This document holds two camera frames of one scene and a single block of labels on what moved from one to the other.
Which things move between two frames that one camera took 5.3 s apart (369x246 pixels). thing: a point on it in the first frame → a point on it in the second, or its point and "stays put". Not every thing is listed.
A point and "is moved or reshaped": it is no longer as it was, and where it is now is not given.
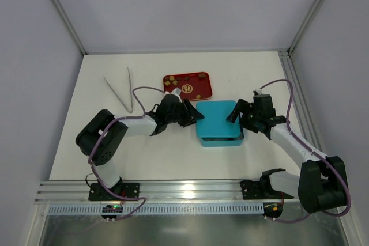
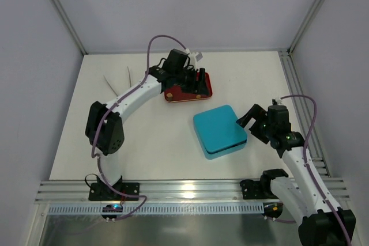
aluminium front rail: [76, 191] stays put
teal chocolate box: [208, 142] is moved or reshaped
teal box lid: [214, 125] is moved or reshaped
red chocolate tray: [194, 86] stays put
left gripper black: [183, 112] → [189, 78]
